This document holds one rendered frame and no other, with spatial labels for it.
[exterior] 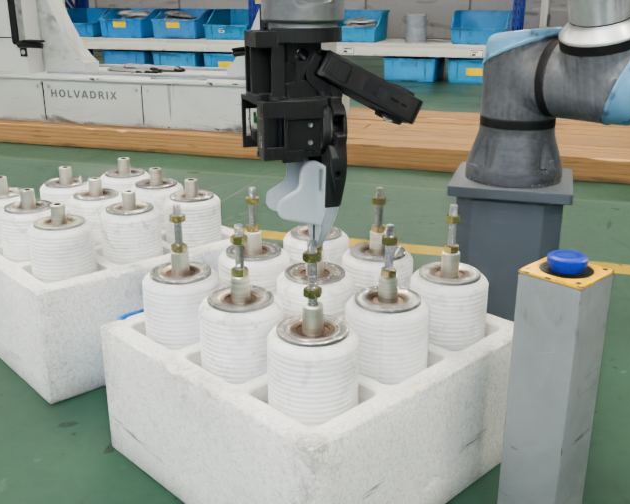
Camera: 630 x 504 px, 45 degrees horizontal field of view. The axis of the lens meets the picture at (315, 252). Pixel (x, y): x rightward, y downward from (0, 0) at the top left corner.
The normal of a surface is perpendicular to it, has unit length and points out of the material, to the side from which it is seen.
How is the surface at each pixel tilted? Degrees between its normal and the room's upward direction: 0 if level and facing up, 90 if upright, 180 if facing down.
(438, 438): 90
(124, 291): 90
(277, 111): 90
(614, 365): 0
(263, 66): 90
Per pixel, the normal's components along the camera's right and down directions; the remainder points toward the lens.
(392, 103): 0.36, 0.26
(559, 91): -0.72, 0.43
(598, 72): -0.37, 0.56
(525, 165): -0.04, 0.03
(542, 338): -0.72, 0.22
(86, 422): 0.00, -0.95
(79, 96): -0.30, 0.31
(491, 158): -0.64, -0.06
